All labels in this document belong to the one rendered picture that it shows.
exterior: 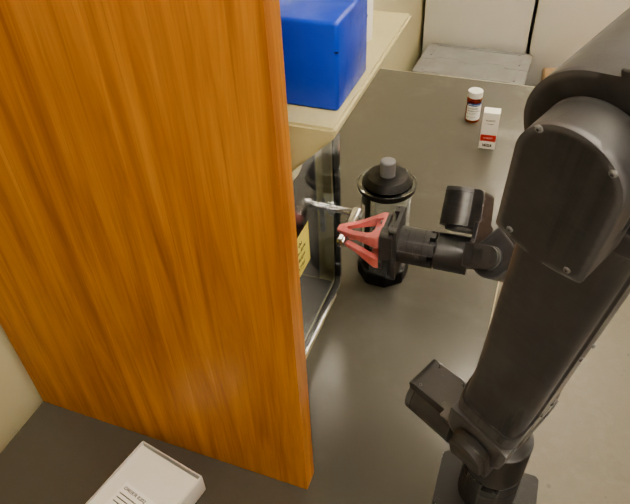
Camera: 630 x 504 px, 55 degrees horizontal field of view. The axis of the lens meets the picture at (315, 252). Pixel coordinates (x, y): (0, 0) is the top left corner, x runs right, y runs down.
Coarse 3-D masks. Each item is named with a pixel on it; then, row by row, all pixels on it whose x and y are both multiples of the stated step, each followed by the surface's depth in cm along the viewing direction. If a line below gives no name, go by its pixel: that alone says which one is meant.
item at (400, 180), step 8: (384, 160) 109; (392, 160) 109; (376, 168) 113; (384, 168) 109; (392, 168) 109; (400, 168) 112; (368, 176) 111; (376, 176) 111; (384, 176) 110; (392, 176) 110; (400, 176) 111; (408, 176) 111; (368, 184) 110; (376, 184) 109; (384, 184) 109; (392, 184) 109; (400, 184) 109; (408, 184) 110; (376, 192) 109; (384, 192) 109; (392, 192) 109; (400, 192) 109
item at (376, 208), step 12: (360, 180) 112; (372, 192) 110; (408, 192) 109; (372, 204) 111; (384, 204) 110; (396, 204) 110; (408, 204) 113; (408, 216) 115; (372, 228) 115; (384, 264) 120
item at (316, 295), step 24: (336, 144) 96; (312, 168) 87; (336, 168) 98; (312, 192) 90; (336, 192) 101; (312, 216) 92; (336, 216) 104; (312, 240) 94; (312, 264) 97; (336, 264) 111; (312, 288) 100; (336, 288) 115; (312, 312) 103; (312, 336) 106
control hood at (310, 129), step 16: (384, 16) 81; (400, 16) 80; (384, 32) 77; (400, 32) 77; (368, 48) 73; (384, 48) 73; (368, 64) 70; (368, 80) 67; (352, 96) 64; (288, 112) 62; (304, 112) 62; (320, 112) 62; (336, 112) 62; (304, 128) 60; (320, 128) 60; (336, 128) 60; (304, 144) 61; (320, 144) 61; (304, 160) 63
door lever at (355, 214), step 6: (330, 210) 100; (336, 210) 100; (342, 210) 100; (348, 210) 99; (354, 210) 99; (360, 210) 99; (348, 216) 98; (354, 216) 98; (360, 216) 99; (348, 222) 97; (342, 234) 94; (336, 240) 94; (342, 240) 94; (342, 246) 94
